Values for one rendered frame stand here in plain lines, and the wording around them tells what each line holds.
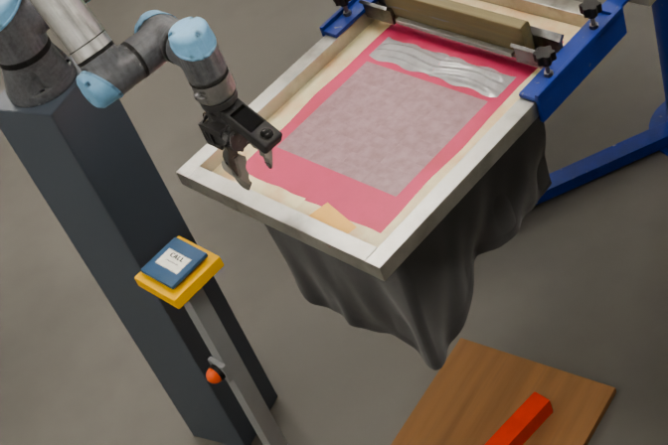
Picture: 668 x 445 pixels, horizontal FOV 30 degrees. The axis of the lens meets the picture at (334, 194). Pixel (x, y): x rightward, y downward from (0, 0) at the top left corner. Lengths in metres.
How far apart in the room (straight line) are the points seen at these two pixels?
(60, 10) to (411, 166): 0.75
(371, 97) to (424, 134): 0.19
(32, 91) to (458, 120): 0.87
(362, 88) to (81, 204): 0.66
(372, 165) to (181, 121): 2.04
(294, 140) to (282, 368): 1.04
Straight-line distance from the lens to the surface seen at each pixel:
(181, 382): 3.23
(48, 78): 2.61
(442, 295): 2.57
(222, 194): 2.53
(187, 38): 2.16
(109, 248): 2.87
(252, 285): 3.76
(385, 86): 2.68
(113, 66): 2.22
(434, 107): 2.59
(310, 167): 2.55
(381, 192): 2.44
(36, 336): 3.99
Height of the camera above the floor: 2.58
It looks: 41 degrees down
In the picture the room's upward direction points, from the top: 22 degrees counter-clockwise
